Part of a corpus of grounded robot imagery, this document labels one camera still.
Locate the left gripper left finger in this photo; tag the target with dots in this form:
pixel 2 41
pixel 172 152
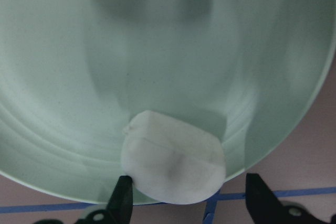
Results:
pixel 119 207

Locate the white bun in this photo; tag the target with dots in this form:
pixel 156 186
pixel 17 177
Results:
pixel 172 161

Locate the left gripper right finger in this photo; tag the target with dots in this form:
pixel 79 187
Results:
pixel 264 207

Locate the light green plate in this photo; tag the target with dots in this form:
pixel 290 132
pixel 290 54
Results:
pixel 74 72

